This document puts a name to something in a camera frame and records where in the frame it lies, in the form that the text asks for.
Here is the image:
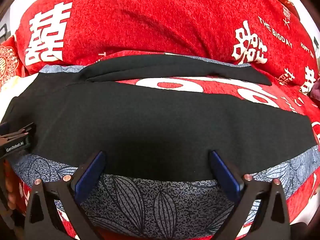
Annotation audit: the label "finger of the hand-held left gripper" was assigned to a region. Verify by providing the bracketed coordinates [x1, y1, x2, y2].
[0, 122, 36, 141]

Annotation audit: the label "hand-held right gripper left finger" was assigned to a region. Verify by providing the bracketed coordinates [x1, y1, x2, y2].
[24, 151, 107, 240]

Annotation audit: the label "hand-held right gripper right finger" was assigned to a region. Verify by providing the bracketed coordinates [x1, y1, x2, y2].
[209, 151, 292, 240]

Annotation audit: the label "black pants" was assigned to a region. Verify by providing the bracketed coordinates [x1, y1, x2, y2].
[5, 54, 317, 182]

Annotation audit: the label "person's left hand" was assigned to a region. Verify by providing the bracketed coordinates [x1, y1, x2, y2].
[5, 177, 20, 211]

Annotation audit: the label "white cloth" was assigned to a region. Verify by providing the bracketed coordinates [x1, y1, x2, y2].
[0, 76, 38, 120]

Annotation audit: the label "grey floral cloth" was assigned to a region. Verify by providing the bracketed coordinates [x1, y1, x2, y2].
[11, 55, 320, 238]

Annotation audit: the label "red embroidered pillow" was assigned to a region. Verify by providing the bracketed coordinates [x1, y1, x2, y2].
[0, 36, 28, 90]

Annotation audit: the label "red printed blanket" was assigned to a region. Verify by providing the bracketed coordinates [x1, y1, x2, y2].
[14, 0, 320, 240]

